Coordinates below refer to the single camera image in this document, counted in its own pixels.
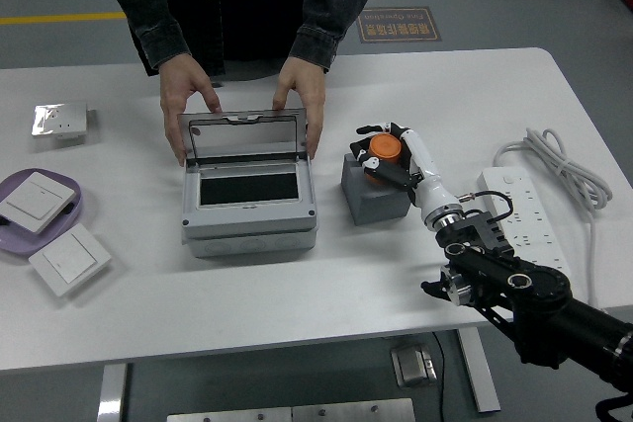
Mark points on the person's left hand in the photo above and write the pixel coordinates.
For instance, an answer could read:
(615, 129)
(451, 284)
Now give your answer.
(306, 91)

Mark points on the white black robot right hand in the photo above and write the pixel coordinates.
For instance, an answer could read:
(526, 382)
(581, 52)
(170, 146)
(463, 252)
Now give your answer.
(427, 170)

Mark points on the person's right hand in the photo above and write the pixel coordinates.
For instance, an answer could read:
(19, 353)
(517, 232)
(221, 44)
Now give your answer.
(180, 91)

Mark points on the orange cylinder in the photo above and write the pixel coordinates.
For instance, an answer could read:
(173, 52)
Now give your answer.
(386, 145)

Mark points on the grey junction box clear lid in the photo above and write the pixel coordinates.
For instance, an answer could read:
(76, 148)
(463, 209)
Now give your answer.
(247, 227)

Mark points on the person's left forearm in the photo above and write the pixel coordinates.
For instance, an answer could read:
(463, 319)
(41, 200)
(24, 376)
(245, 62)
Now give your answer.
(326, 22)

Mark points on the person's right forearm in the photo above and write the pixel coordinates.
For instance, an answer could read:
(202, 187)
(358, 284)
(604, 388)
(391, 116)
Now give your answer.
(158, 31)

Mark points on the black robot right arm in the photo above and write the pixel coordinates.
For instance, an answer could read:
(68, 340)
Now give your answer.
(539, 288)

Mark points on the grey cube with round hole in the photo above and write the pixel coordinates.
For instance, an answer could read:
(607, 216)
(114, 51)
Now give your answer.
(376, 204)

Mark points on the metal floor box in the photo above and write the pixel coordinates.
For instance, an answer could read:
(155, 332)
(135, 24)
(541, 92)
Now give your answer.
(413, 365)

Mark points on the white power strip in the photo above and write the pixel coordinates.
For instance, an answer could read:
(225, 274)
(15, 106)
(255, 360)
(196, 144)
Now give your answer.
(526, 185)

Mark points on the brown floor sign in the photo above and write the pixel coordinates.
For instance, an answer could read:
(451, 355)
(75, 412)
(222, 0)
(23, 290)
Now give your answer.
(398, 24)

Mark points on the yellow floor tape line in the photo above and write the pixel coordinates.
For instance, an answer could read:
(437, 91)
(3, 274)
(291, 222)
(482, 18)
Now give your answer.
(59, 18)

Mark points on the white table leg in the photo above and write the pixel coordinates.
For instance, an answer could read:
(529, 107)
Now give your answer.
(112, 392)
(477, 372)

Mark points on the purple tray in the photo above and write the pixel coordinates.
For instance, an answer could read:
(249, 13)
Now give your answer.
(15, 244)

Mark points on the white wall socket in plastic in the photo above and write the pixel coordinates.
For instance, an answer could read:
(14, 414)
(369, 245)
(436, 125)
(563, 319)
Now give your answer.
(62, 118)

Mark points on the white wall switch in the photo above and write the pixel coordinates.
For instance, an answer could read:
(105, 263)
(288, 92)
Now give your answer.
(37, 199)
(69, 258)

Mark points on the metal base plate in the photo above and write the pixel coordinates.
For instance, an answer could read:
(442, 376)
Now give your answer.
(230, 415)
(353, 411)

